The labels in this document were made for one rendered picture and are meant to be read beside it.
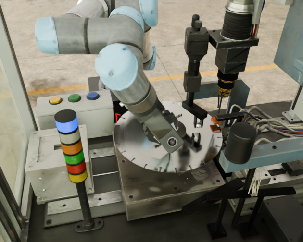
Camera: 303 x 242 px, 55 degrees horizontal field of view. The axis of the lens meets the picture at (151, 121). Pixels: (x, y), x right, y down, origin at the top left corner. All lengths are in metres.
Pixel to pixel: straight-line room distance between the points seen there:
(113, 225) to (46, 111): 0.47
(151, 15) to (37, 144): 0.54
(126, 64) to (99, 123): 0.65
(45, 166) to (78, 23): 0.45
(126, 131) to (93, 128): 0.29
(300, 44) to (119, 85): 0.37
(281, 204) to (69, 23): 0.73
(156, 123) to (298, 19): 0.36
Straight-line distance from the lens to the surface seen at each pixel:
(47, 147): 0.97
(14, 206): 0.89
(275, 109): 1.45
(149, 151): 0.83
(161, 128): 0.66
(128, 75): 0.53
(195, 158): 0.82
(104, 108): 1.11
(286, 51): 0.70
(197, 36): 0.77
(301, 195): 1.07
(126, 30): 0.60
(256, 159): 0.73
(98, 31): 0.61
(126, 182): 0.88
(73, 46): 0.63
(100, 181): 1.02
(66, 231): 0.94
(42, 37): 0.64
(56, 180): 0.94
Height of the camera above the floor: 1.53
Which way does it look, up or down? 38 degrees down
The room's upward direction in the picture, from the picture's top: 1 degrees clockwise
